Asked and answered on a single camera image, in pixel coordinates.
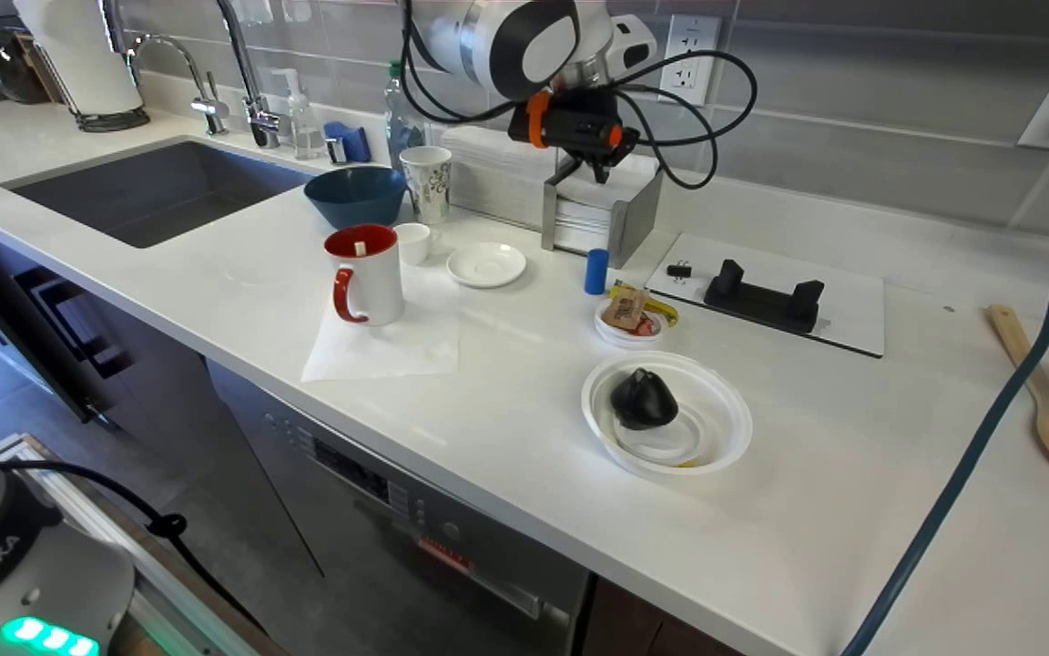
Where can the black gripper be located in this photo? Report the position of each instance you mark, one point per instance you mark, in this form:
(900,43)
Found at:
(584,132)

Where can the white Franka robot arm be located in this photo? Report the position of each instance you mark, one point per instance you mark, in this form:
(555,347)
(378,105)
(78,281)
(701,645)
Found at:
(510,41)

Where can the white napkin stack in holder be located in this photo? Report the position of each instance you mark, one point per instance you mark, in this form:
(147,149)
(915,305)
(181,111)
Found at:
(584,224)

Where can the steel napkin holder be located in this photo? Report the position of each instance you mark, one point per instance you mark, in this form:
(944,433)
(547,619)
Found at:
(634,224)

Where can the small empty white plate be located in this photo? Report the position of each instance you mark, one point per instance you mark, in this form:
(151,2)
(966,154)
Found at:
(488,264)

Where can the white plate with black item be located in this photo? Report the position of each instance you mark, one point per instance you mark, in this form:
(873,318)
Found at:
(708,419)

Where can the small blue cylinder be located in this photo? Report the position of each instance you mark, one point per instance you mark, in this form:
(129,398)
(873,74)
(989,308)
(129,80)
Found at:
(598,271)

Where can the small white bowl with food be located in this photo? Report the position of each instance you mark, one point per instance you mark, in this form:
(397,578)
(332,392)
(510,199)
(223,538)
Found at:
(630,322)

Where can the small white cup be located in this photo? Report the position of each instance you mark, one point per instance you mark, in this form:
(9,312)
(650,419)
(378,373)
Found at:
(417,240)

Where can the clear bottle green cap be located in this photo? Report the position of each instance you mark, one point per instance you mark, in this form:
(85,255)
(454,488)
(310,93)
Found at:
(403,122)

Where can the blue bowl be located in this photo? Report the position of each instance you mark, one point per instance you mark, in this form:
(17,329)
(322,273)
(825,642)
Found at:
(356,199)

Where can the blue sponge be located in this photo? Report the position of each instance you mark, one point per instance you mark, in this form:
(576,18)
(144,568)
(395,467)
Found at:
(349,142)

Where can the black lumpy object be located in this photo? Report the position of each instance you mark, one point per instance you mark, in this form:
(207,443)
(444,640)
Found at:
(644,398)

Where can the white mug red inside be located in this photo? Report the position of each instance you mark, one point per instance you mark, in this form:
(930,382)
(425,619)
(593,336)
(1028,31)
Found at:
(372,292)

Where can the clear pump soap bottle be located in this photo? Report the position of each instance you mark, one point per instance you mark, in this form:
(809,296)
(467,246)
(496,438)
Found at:
(300,128)

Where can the white flat board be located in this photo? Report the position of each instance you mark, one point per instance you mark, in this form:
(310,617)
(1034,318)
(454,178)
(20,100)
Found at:
(853,312)

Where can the chrome kitchen faucet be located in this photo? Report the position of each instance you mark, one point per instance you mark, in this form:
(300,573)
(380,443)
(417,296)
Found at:
(252,94)

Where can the small chrome tap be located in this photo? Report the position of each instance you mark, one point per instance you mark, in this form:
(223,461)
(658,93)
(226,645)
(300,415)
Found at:
(203,93)

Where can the stainless dishwasher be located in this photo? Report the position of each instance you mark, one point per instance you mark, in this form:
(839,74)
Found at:
(429,533)

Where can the stainless steel sink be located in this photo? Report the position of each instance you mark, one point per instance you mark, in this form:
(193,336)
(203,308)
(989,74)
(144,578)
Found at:
(147,188)

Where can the grey Franka control base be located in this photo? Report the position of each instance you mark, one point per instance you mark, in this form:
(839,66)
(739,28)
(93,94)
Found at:
(17,568)

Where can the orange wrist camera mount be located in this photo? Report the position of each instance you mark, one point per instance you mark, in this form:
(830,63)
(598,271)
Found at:
(536,117)

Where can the black clamp bracket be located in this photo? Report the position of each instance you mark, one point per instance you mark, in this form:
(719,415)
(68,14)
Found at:
(765,305)

